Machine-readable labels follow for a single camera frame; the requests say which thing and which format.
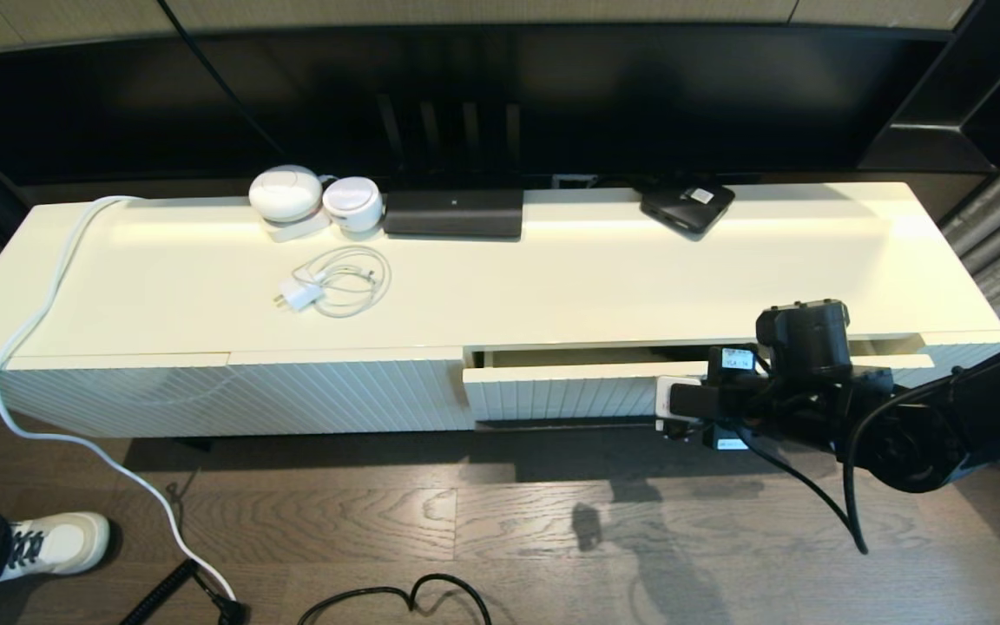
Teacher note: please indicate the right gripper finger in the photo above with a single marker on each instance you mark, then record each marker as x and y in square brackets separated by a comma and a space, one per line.
[682, 399]
[682, 432]

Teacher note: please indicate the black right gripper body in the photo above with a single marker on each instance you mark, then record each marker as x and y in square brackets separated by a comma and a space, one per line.
[778, 408]

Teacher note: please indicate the white fluted drawer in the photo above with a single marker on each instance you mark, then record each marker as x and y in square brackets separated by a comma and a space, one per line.
[552, 391]

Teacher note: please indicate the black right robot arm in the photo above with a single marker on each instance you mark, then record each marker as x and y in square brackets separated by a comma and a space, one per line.
[943, 425]

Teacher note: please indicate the white tv cabinet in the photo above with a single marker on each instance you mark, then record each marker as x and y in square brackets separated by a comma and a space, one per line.
[205, 391]

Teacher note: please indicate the black set-top box with label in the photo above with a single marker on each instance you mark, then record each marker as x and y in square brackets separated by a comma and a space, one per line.
[682, 208]

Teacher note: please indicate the black router with antennas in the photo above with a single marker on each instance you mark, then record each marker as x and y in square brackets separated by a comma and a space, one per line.
[452, 213]

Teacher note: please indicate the black television screen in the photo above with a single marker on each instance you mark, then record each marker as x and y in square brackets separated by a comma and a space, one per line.
[639, 95]

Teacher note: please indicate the black shelf unit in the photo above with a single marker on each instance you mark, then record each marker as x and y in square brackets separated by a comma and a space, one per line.
[943, 139]

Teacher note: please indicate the small white round device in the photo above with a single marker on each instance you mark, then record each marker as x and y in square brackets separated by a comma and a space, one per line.
[352, 204]

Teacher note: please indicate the large white dome device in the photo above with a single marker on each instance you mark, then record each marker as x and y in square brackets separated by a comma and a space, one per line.
[285, 195]

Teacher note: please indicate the white sneaker black laces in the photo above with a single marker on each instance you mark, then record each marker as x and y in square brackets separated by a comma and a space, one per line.
[62, 542]

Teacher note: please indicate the labelled black wrist camera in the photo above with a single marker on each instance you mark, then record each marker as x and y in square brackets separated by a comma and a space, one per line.
[736, 358]

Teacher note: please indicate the white wall socket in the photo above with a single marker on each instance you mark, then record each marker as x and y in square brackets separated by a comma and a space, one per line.
[574, 180]

